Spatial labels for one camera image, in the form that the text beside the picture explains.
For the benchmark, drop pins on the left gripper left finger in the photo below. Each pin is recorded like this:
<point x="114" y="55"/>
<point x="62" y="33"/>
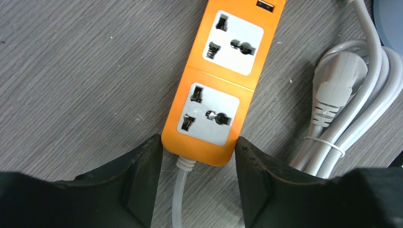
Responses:
<point x="118" y="194"/>

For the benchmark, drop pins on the orange power strip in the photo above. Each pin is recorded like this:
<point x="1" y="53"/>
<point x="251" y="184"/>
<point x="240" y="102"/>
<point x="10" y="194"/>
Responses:
<point x="219" y="80"/>

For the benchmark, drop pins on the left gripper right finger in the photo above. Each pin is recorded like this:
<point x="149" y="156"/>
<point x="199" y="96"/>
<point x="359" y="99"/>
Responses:
<point x="275" y="195"/>

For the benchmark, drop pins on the round blue power strip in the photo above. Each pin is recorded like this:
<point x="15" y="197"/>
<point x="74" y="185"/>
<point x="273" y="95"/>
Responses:
<point x="388" y="17"/>

